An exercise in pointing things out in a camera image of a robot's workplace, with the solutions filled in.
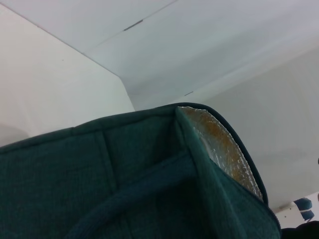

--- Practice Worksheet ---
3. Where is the blue and white background object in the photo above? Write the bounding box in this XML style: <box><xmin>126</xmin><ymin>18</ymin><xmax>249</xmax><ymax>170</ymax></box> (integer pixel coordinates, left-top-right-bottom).
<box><xmin>293</xmin><ymin>197</ymin><xmax>314</xmax><ymax>222</ymax></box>

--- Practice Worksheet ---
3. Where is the dark teal insulated lunch bag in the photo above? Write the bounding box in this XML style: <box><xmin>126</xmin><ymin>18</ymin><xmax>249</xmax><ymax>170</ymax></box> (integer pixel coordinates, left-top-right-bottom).
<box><xmin>0</xmin><ymin>102</ymin><xmax>283</xmax><ymax>239</ymax></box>

